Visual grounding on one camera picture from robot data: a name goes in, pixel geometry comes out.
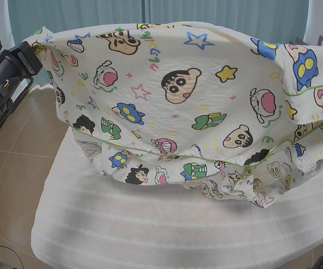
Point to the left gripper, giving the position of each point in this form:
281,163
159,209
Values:
24,62

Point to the white printed pyjama top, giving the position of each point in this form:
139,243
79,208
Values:
161,94

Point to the blue-green curtain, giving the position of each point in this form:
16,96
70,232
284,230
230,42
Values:
80,4
220,1

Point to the bed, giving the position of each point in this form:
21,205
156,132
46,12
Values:
150,234

